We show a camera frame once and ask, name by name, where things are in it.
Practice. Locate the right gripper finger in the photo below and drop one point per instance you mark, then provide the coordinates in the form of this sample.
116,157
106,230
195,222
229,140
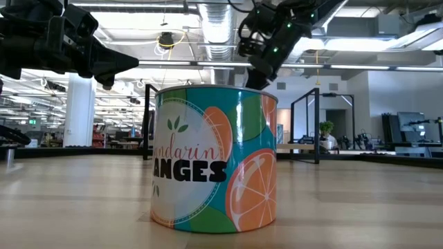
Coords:
257,79

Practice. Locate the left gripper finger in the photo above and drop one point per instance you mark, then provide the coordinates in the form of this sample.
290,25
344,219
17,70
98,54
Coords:
107,60
105,82

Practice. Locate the mandarin oranges can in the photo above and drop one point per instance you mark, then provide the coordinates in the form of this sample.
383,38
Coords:
214,159

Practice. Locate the desk monitor on arm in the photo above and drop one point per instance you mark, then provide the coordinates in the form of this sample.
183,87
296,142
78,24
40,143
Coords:
411,122

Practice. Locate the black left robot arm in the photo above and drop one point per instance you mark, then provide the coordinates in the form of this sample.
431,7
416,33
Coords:
14,41

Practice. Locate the white pillar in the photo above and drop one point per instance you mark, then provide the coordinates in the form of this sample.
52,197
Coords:
79,114

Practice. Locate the red cabinet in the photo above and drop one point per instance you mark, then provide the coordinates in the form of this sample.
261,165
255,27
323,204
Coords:
98,136

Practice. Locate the linear ceiling light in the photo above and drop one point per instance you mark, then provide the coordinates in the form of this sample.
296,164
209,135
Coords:
166,63

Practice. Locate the silver ceiling pipe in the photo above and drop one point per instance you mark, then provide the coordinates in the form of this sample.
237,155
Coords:
131,6

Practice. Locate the green exit sign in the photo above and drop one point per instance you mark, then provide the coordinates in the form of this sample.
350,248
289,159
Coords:
32,121

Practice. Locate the ceiling light panel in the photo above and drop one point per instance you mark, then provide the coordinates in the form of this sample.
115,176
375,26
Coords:
356,45

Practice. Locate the potted plant white pot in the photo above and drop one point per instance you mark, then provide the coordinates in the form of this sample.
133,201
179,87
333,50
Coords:
326,128

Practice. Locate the white container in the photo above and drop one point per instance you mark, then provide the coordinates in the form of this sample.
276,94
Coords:
32,143

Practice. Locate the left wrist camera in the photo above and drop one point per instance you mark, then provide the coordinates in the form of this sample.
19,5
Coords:
81,20

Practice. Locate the silver ventilation duct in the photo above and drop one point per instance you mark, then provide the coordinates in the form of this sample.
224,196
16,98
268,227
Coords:
218,34

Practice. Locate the black overhead camera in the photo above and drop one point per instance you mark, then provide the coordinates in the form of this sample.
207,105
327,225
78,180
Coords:
166,39

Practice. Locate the wooden shelf black frame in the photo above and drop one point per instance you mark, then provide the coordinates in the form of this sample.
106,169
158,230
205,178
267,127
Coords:
316,121

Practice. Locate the black metal frame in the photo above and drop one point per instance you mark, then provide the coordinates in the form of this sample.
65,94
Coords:
353,121

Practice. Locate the silver metal post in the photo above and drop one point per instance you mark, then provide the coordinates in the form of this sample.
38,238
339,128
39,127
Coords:
10,157

